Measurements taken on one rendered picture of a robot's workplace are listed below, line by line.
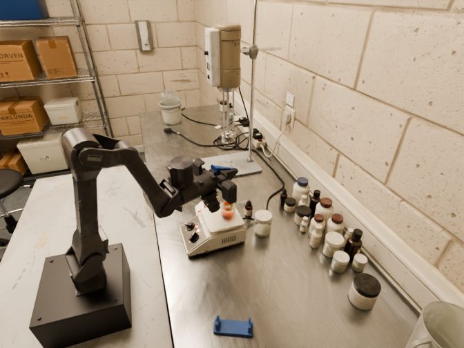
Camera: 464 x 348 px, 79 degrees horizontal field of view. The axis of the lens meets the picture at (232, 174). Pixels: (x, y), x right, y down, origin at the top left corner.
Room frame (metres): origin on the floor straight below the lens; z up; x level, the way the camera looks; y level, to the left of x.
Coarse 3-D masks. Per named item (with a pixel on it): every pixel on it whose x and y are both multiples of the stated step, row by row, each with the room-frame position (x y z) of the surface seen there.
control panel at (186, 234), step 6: (186, 222) 0.72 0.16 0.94; (198, 222) 0.70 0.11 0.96; (198, 228) 0.68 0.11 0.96; (186, 234) 0.67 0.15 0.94; (198, 234) 0.65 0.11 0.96; (204, 234) 0.64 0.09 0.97; (186, 240) 0.65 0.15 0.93; (198, 240) 0.63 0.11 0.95; (186, 246) 0.62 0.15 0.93; (192, 246) 0.62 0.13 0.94
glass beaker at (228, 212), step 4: (220, 200) 0.71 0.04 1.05; (224, 200) 0.73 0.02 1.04; (220, 204) 0.70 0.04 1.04; (224, 204) 0.68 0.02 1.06; (232, 204) 0.68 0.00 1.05; (220, 208) 0.70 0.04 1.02; (224, 208) 0.68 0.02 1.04; (228, 208) 0.68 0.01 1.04; (232, 208) 0.68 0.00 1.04; (224, 212) 0.68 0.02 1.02; (228, 212) 0.68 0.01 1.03; (232, 212) 0.69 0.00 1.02; (224, 216) 0.68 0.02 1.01; (228, 216) 0.68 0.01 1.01; (232, 216) 0.69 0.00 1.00; (228, 220) 0.68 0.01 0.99
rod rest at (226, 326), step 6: (216, 324) 0.37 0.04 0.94; (222, 324) 0.39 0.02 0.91; (228, 324) 0.39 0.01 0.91; (234, 324) 0.39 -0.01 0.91; (240, 324) 0.39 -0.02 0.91; (246, 324) 0.39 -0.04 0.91; (252, 324) 0.39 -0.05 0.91; (216, 330) 0.37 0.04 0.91; (222, 330) 0.37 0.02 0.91; (228, 330) 0.37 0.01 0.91; (234, 330) 0.37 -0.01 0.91; (240, 330) 0.37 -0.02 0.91; (246, 330) 0.37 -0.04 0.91; (252, 330) 0.37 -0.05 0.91; (246, 336) 0.36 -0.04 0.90; (252, 336) 0.36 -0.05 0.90
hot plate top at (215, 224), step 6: (204, 210) 0.74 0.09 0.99; (204, 216) 0.70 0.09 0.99; (210, 216) 0.70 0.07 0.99; (216, 216) 0.70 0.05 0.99; (240, 216) 0.70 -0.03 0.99; (210, 222) 0.67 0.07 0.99; (216, 222) 0.67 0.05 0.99; (222, 222) 0.67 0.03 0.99; (228, 222) 0.67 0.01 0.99; (234, 222) 0.67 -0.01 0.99; (240, 222) 0.67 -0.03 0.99; (210, 228) 0.65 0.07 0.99; (216, 228) 0.65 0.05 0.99; (222, 228) 0.65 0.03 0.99; (228, 228) 0.65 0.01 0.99; (234, 228) 0.66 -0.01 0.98
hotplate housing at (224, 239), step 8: (200, 216) 0.73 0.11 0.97; (208, 232) 0.65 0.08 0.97; (224, 232) 0.65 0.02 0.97; (232, 232) 0.65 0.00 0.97; (240, 232) 0.66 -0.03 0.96; (208, 240) 0.62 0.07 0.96; (216, 240) 0.63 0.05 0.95; (224, 240) 0.64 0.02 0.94; (232, 240) 0.65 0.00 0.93; (240, 240) 0.66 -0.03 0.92; (200, 248) 0.61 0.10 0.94; (208, 248) 0.62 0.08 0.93; (216, 248) 0.63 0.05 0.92; (192, 256) 0.61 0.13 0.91
